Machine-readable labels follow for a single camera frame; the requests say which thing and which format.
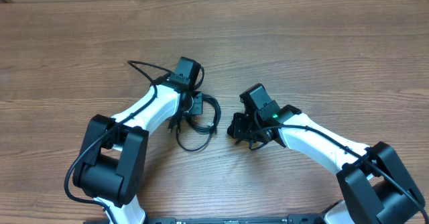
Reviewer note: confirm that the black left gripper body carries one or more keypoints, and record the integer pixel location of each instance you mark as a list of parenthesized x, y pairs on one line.
[(195, 105)]

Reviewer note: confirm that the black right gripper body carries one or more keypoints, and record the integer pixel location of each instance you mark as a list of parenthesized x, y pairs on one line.
[(248, 129)]

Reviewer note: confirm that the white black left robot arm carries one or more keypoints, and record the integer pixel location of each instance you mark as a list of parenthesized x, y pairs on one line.
[(110, 164)]

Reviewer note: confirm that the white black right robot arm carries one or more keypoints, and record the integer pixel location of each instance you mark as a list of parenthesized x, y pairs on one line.
[(375, 184)]

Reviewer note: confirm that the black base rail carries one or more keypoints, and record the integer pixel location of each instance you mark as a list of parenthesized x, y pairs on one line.
[(309, 218)]

